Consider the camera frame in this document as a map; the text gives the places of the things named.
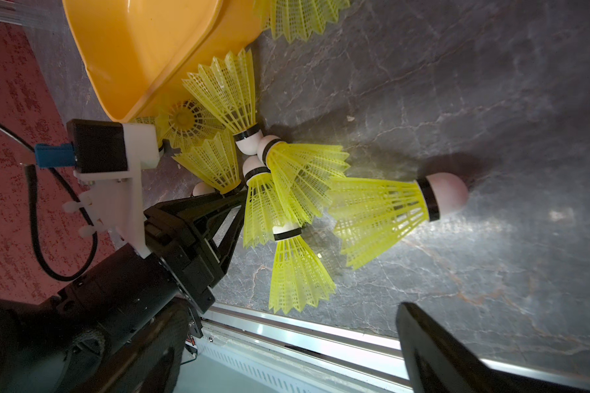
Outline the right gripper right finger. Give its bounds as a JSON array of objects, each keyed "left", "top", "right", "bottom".
[{"left": 396, "top": 302, "right": 590, "bottom": 392}]

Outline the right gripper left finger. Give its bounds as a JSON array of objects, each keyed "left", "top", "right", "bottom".
[{"left": 73, "top": 297, "right": 190, "bottom": 392}]

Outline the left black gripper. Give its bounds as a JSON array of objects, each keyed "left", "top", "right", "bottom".
[{"left": 144, "top": 188, "right": 247, "bottom": 314}]

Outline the yellow shuttlecock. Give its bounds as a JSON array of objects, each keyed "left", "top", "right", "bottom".
[
  {"left": 243, "top": 156, "right": 287, "bottom": 248},
  {"left": 182, "top": 49, "right": 264, "bottom": 156},
  {"left": 329, "top": 173, "right": 470, "bottom": 270},
  {"left": 257, "top": 135, "right": 350, "bottom": 226},
  {"left": 155, "top": 99, "right": 226, "bottom": 151},
  {"left": 269, "top": 223, "right": 336, "bottom": 314},
  {"left": 173, "top": 130, "right": 241, "bottom": 194},
  {"left": 252, "top": 0, "right": 351, "bottom": 43}
]

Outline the yellow plastic storage box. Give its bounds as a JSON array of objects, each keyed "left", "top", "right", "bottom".
[{"left": 62, "top": 1, "right": 262, "bottom": 122}]

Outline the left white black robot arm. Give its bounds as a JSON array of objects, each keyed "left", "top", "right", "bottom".
[{"left": 0, "top": 191, "right": 247, "bottom": 392}]

